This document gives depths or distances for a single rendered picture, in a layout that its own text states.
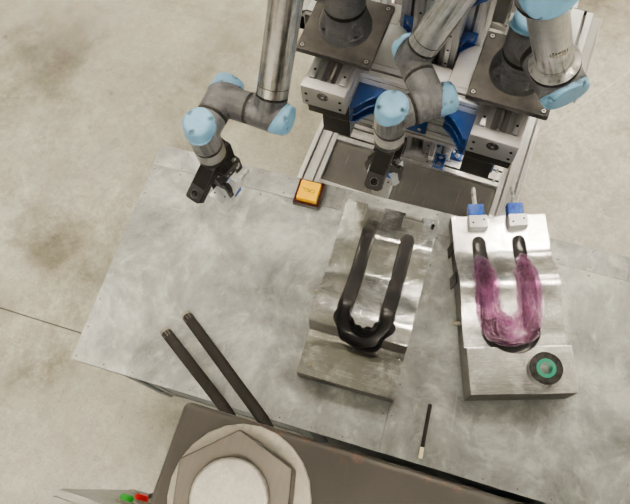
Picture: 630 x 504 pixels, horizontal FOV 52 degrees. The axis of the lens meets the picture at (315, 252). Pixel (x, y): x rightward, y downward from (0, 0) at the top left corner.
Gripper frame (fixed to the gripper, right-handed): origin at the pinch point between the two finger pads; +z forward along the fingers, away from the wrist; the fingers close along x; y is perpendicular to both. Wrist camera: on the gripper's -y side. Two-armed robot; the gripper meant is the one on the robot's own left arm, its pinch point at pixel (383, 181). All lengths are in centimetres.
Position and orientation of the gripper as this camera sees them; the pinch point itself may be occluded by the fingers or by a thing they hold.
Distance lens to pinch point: 178.9
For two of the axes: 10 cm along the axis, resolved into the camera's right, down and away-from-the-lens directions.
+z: 0.6, 3.5, 9.4
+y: 3.7, -8.8, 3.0
